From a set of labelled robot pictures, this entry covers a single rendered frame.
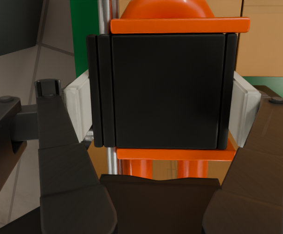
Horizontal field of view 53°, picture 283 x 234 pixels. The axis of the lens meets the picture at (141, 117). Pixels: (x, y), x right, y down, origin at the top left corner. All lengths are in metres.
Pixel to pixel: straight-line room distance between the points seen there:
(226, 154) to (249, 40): 0.73
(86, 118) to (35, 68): 1.40
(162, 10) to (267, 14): 0.74
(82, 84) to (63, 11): 1.32
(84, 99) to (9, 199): 1.86
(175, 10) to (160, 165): 0.47
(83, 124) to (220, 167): 0.51
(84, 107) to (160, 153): 0.06
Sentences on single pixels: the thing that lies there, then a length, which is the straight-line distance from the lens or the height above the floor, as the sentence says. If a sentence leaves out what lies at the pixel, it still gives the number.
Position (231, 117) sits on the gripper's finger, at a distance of 0.17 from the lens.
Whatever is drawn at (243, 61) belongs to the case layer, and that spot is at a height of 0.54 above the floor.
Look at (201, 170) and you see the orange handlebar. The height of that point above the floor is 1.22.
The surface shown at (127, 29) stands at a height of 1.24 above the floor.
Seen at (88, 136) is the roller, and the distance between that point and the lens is 0.96.
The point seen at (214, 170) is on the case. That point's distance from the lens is 0.62.
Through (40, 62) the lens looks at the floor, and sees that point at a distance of 1.54.
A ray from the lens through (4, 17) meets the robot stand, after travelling 1.20.
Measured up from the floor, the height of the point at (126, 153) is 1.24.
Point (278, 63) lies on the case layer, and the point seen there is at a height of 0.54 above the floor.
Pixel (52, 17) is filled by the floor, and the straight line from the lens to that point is 1.49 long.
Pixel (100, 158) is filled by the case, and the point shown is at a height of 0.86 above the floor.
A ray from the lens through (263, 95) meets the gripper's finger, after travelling 0.17.
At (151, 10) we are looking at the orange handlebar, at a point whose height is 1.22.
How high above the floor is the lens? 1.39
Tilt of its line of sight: 69 degrees down
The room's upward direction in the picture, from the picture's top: 170 degrees counter-clockwise
